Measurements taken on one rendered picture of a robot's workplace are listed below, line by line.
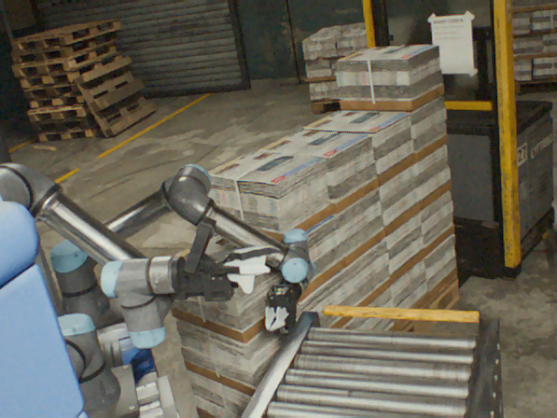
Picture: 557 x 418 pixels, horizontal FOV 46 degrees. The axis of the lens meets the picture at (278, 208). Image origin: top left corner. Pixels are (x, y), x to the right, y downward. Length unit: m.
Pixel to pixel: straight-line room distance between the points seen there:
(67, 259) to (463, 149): 2.24
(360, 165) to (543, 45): 4.81
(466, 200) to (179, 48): 6.95
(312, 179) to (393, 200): 0.55
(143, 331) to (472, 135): 2.50
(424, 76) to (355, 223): 0.75
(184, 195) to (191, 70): 8.12
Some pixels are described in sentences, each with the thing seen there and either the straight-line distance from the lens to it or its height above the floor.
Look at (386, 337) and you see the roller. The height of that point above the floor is 0.79.
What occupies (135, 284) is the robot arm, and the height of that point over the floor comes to 1.22.
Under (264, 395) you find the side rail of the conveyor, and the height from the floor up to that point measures 0.80.
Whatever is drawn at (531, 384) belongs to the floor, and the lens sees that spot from 2.95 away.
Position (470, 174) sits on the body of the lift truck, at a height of 0.53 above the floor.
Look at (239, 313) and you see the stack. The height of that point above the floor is 0.72.
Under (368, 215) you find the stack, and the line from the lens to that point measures 2.67.
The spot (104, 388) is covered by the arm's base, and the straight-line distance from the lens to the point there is 1.74.
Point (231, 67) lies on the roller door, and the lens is 9.74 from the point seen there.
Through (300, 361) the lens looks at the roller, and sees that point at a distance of 1.76.
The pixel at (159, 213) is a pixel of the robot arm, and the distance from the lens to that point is 2.12.
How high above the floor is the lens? 1.78
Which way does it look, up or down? 21 degrees down
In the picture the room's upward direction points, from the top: 10 degrees counter-clockwise
